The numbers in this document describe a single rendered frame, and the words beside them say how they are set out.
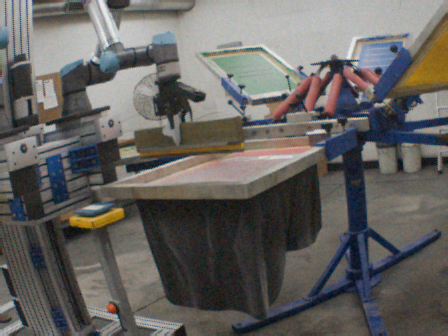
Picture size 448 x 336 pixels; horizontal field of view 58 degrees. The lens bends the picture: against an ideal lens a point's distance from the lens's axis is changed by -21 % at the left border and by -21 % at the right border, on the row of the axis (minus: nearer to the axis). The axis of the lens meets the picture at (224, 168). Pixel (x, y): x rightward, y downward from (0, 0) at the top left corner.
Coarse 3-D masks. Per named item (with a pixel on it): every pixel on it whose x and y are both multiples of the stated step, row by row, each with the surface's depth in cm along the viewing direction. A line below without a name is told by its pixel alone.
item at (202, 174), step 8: (256, 152) 198; (264, 152) 194; (272, 152) 191; (200, 168) 182; (208, 168) 178; (216, 168) 175; (224, 168) 172; (232, 168) 169; (176, 176) 173; (184, 176) 170; (192, 176) 167; (200, 176) 164; (208, 176) 161; (216, 176) 159
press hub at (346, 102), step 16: (336, 64) 243; (352, 96) 245; (336, 112) 244; (352, 112) 241; (352, 160) 249; (352, 176) 251; (352, 192) 252; (352, 208) 254; (352, 224) 256; (352, 240) 257; (352, 256) 260; (368, 256) 261; (352, 272) 259; (352, 288) 256
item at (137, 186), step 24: (264, 144) 204; (288, 144) 197; (168, 168) 178; (288, 168) 137; (120, 192) 149; (144, 192) 142; (168, 192) 136; (192, 192) 131; (216, 192) 126; (240, 192) 122
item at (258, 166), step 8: (280, 152) 187; (288, 152) 184; (296, 152) 181; (304, 152) 177; (256, 160) 177; (264, 160) 174; (272, 160) 171; (280, 160) 168; (240, 168) 166; (248, 168) 163; (256, 168) 161; (264, 168) 158; (224, 176) 156; (232, 176) 154; (240, 176) 151; (248, 176) 149
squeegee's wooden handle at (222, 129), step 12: (204, 120) 140; (216, 120) 138; (228, 120) 135; (240, 120) 136; (144, 132) 155; (156, 132) 152; (180, 132) 146; (192, 132) 143; (204, 132) 141; (216, 132) 138; (228, 132) 136; (240, 132) 136; (144, 144) 156; (156, 144) 153; (168, 144) 150; (180, 144) 147
